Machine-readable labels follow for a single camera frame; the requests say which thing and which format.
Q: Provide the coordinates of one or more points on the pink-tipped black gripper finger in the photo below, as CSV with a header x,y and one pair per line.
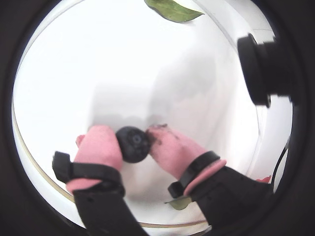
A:
x,y
98,147

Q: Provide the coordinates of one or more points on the red collapsible silicone cup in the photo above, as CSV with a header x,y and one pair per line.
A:
x,y
264,179

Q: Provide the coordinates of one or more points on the black camera lens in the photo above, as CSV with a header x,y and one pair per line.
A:
x,y
261,71

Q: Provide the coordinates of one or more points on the dark blueberry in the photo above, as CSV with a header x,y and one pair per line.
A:
x,y
134,145

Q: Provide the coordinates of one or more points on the green leaf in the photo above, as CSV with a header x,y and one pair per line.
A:
x,y
174,11
180,203

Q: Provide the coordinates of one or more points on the stained pink-tipped gripper finger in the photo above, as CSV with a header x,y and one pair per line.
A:
x,y
177,152

